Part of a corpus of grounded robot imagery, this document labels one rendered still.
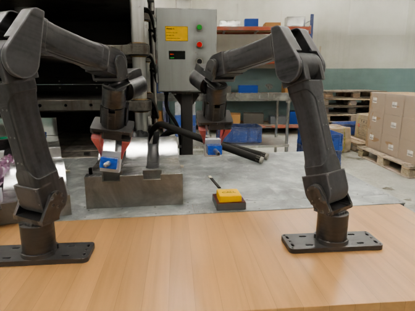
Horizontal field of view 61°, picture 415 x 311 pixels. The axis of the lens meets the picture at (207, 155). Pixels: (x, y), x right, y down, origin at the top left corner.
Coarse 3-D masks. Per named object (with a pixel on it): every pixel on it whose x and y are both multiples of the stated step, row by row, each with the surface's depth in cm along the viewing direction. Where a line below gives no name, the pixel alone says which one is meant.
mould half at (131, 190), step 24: (144, 144) 121; (168, 144) 122; (96, 168) 101; (120, 168) 101; (144, 168) 101; (168, 168) 101; (96, 192) 94; (120, 192) 95; (144, 192) 95; (168, 192) 96
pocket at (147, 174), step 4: (144, 172) 99; (148, 172) 99; (152, 172) 99; (156, 172) 99; (160, 172) 99; (144, 176) 99; (148, 176) 99; (152, 176) 99; (156, 176) 100; (160, 176) 100
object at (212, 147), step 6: (210, 138) 110; (216, 138) 110; (204, 144) 108; (210, 144) 106; (216, 144) 106; (204, 150) 109; (210, 150) 104; (216, 150) 101; (210, 156) 109; (216, 156) 109
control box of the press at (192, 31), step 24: (168, 24) 169; (192, 24) 170; (216, 24) 173; (168, 48) 171; (192, 48) 173; (216, 48) 175; (168, 72) 174; (192, 96) 183; (192, 120) 186; (192, 144) 188
